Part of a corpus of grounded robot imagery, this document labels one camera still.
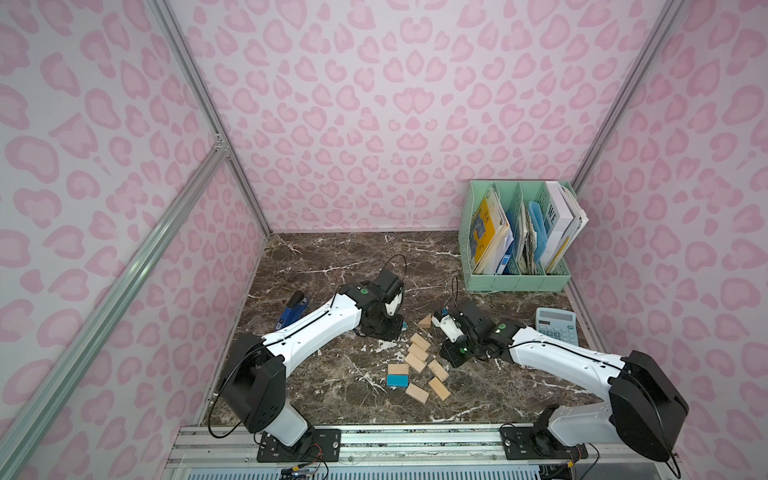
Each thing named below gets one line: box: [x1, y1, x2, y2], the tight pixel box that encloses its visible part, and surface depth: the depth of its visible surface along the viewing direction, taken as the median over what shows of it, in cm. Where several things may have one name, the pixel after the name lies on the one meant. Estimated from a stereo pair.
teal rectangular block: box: [387, 374, 409, 387], surface depth 85 cm
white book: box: [540, 181, 589, 273], surface depth 94 cm
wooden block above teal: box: [387, 363, 410, 375], surface depth 86 cm
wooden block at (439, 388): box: [428, 376, 451, 401], surface depth 83 cm
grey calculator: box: [535, 307, 579, 346], surface depth 93 cm
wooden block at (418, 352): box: [408, 343, 429, 362], surface depth 90 cm
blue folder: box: [528, 202, 548, 263], surface depth 91 cm
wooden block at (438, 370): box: [428, 359, 449, 382], surface depth 86 cm
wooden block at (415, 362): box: [404, 353, 426, 373], surface depth 88 cm
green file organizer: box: [459, 180, 589, 292], surface depth 98 cm
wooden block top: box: [410, 332, 431, 351], surface depth 92 cm
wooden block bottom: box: [405, 383, 429, 404], surface depth 82 cm
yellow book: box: [471, 184, 511, 274], surface depth 97 cm
